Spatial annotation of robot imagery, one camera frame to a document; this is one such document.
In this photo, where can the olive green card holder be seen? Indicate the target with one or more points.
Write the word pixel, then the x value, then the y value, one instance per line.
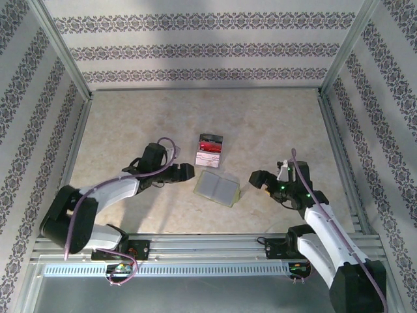
pixel 215 189

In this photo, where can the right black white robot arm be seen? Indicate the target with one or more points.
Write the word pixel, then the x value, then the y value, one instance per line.
pixel 325 234

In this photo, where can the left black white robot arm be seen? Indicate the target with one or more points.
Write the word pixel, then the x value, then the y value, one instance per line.
pixel 114 190

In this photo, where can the pink white patterned card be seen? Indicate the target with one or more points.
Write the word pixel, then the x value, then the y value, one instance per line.
pixel 207 161

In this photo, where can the clear acrylic card box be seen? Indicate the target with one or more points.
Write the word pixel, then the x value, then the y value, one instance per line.
pixel 208 166

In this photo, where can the dark red credit card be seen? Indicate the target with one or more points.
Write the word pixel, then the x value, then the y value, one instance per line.
pixel 215 150

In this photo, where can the black credit card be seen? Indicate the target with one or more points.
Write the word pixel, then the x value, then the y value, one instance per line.
pixel 211 137

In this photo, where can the grey metal sheet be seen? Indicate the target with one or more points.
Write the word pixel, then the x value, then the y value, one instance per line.
pixel 208 296

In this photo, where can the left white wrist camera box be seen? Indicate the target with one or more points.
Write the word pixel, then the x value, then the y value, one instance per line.
pixel 172 152

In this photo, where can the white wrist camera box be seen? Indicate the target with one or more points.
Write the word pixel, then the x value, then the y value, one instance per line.
pixel 172 152
pixel 284 169

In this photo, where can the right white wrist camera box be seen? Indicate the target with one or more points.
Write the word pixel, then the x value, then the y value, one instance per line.
pixel 284 169

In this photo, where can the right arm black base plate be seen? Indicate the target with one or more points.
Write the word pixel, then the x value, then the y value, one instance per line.
pixel 273 249

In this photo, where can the aluminium side rail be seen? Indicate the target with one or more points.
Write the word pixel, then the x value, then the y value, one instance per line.
pixel 75 143
pixel 340 146

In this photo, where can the aluminium front rail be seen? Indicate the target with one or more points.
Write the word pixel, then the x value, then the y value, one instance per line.
pixel 208 247

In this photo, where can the aluminium back rail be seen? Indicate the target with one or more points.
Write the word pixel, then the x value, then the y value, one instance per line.
pixel 205 88

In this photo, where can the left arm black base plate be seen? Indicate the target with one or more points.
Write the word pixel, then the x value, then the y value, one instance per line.
pixel 143 251

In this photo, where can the aluminium frame post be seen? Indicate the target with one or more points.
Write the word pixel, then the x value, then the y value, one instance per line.
pixel 350 49
pixel 62 52

